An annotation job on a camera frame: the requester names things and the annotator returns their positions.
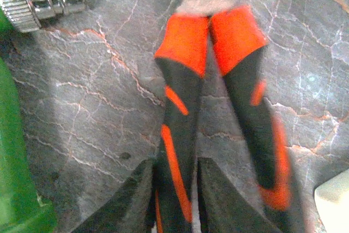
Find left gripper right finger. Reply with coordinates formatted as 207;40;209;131
197;157;280;233

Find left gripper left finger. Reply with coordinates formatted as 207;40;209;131
73;158;154;232

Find white four-peg base plate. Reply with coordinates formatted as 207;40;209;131
314;176;348;233

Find orange black pliers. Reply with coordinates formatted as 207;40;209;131
154;0;303;232

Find green brass fitting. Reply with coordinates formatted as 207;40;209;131
1;0;86;232

